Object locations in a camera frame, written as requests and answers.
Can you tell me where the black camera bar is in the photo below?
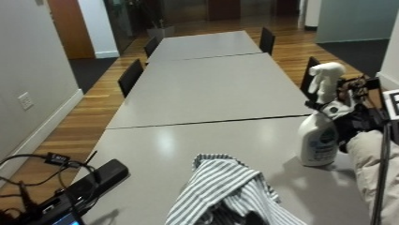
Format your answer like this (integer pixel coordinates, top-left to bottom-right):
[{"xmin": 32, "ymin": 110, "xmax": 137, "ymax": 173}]
[{"xmin": 24, "ymin": 158, "xmax": 130, "ymax": 219}]

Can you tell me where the black device with screen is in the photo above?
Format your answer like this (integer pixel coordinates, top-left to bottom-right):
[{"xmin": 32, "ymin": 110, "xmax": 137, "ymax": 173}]
[{"xmin": 38, "ymin": 209, "xmax": 86, "ymax": 225}]

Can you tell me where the white marker cube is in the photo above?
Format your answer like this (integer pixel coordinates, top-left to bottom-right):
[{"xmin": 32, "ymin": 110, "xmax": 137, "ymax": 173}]
[{"xmin": 380, "ymin": 88, "xmax": 399, "ymax": 121}]

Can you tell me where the black chair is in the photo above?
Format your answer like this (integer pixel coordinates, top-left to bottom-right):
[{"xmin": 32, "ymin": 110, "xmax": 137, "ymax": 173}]
[
  {"xmin": 258, "ymin": 26, "xmax": 277, "ymax": 56},
  {"xmin": 299, "ymin": 55, "xmax": 322, "ymax": 95},
  {"xmin": 144, "ymin": 36, "xmax": 159, "ymax": 59},
  {"xmin": 117, "ymin": 58, "xmax": 145, "ymax": 98}
]

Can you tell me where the white spray bottle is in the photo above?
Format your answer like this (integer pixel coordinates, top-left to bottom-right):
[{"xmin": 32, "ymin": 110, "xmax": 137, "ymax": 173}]
[{"xmin": 295, "ymin": 61, "xmax": 348, "ymax": 168}]

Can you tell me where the black glove cable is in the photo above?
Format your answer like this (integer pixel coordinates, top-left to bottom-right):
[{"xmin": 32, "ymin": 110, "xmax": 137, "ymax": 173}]
[{"xmin": 368, "ymin": 121, "xmax": 394, "ymax": 225}]

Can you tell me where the orange wooden door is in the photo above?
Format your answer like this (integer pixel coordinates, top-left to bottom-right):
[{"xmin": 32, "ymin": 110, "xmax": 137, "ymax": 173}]
[{"xmin": 46, "ymin": 0, "xmax": 96, "ymax": 60}]

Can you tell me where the grey plant pot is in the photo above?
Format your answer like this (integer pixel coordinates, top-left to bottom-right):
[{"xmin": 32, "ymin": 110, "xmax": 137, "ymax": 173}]
[{"xmin": 146, "ymin": 19, "xmax": 175, "ymax": 43}]

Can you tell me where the striped grey white cloth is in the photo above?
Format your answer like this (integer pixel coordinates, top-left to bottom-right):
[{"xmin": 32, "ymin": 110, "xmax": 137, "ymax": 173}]
[{"xmin": 165, "ymin": 153, "xmax": 310, "ymax": 225}]

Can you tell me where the small black cable adapter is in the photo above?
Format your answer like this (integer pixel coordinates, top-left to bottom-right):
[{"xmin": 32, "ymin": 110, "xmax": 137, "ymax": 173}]
[{"xmin": 44, "ymin": 152, "xmax": 70, "ymax": 166}]

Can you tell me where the white wall socket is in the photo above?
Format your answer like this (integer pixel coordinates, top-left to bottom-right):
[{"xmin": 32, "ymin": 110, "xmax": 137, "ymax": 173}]
[{"xmin": 16, "ymin": 91, "xmax": 34, "ymax": 111}]

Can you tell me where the black cable bundle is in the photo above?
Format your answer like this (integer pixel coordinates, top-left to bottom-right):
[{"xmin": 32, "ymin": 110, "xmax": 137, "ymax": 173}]
[{"xmin": 0, "ymin": 150, "xmax": 100, "ymax": 225}]

